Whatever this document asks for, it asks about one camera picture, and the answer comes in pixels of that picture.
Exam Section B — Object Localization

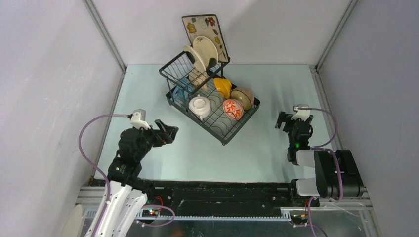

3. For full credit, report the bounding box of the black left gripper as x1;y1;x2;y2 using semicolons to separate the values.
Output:
135;118;178;160

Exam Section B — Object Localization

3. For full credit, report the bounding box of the blue floral mug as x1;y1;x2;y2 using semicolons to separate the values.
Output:
172;78;194;100

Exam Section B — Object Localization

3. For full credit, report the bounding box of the white two-handled soup bowl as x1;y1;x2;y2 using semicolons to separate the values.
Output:
188;94;211;121

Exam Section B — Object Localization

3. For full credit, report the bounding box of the tan bowl with dark rim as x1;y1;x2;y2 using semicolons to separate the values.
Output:
230;87;254;111

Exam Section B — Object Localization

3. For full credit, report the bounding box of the orange patterned white bowl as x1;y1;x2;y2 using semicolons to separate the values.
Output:
222;99;245;120

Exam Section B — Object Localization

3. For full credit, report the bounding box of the beige ceramic mug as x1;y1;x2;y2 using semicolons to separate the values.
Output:
188;69;208;91

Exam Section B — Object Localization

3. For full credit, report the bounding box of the yellow orange bowl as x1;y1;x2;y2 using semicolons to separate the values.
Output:
213;78;232;99

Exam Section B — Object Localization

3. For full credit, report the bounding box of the beige saucer plate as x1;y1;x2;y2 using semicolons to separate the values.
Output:
183;45;206;73
192;36;218;68

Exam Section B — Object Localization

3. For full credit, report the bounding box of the square floral ceramic plate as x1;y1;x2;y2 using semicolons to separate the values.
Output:
181;14;229;63

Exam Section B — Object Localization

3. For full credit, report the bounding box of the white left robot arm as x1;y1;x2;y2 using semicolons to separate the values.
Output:
85;119;179;237

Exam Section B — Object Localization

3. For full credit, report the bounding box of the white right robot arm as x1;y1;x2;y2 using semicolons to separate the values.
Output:
275;111;365;206

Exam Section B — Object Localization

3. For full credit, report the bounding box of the left electronics board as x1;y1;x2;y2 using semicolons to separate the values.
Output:
141;209;160;218

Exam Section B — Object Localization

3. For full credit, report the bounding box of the electronics board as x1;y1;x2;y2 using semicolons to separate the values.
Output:
290;214;309;228
141;209;160;218

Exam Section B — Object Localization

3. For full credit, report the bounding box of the right electronics board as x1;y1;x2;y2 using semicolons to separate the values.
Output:
290;214;309;228

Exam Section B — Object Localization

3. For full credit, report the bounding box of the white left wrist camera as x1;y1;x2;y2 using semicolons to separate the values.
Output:
130;109;151;130

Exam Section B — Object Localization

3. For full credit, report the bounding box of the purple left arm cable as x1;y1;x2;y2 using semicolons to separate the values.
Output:
78;114;176;237

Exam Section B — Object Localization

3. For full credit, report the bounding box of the black wire dish rack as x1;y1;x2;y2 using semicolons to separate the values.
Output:
159;51;260;145

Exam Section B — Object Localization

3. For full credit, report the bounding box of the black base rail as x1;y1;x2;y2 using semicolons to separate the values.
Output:
132;178;310;218

